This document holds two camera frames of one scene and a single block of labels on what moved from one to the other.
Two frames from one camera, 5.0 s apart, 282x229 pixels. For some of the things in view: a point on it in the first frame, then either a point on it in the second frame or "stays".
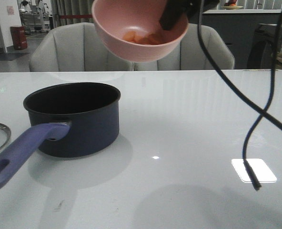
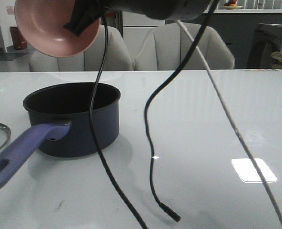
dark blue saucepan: [66, 119] stays
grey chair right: [192, 54] stays
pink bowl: [132, 28] → [42, 22]
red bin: [19, 37] stays
